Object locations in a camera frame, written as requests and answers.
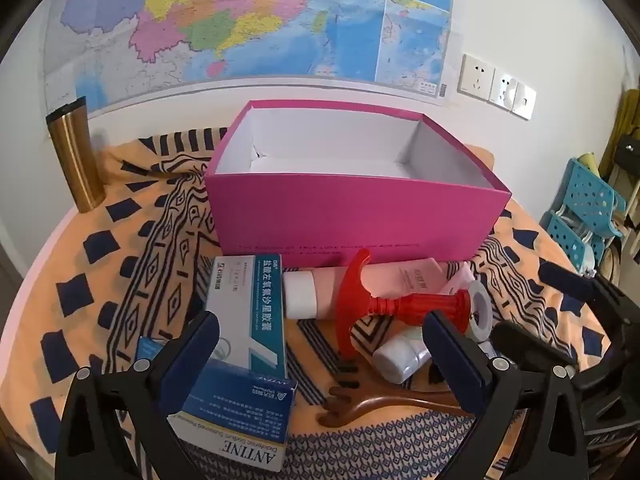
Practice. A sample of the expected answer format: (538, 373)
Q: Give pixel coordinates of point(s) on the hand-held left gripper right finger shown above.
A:
(450, 355)

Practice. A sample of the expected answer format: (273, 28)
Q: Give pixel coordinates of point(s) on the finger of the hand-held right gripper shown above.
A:
(525, 340)
(565, 280)

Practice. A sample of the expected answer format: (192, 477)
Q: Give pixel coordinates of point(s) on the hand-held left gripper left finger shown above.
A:
(197, 347)

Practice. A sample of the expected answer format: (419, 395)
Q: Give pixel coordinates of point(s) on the white teal medicine box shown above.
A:
(250, 300)

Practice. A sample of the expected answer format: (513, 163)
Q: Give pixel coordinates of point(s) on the blue white medicine box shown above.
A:
(235, 410)

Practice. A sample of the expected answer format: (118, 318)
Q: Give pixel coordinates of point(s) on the lilac cream tube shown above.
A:
(462, 275)

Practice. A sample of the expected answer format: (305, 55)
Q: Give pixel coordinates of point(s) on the wooden claw massager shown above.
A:
(380, 405)

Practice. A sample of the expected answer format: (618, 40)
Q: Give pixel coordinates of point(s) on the pink lotion tube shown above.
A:
(340, 285)

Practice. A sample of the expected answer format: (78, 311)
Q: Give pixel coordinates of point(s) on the pink cardboard box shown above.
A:
(350, 215)

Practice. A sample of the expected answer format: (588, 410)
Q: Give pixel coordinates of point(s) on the small blue packet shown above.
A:
(150, 347)

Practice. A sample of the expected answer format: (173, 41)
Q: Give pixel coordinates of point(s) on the small white bottle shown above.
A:
(395, 360)

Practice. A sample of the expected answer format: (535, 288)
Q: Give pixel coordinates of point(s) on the white tape roll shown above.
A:
(475, 287)

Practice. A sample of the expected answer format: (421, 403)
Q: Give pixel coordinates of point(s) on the blue perforated plastic rack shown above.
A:
(590, 195)

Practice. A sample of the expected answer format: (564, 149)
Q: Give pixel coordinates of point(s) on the yellow-green object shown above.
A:
(587, 164)

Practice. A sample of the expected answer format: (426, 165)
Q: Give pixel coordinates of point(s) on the black handbag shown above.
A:
(630, 155)

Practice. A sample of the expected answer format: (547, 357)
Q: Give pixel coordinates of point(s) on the orange patterned blanket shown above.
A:
(55, 260)

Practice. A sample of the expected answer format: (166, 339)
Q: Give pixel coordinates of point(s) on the yellow coat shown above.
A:
(627, 110)

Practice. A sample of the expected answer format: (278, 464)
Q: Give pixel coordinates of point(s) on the gold thermos flask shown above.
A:
(75, 160)

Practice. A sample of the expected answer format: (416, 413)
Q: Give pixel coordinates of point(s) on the white wall socket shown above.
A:
(505, 89)
(476, 77)

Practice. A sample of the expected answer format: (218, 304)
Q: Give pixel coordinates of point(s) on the colourful wall map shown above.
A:
(200, 20)

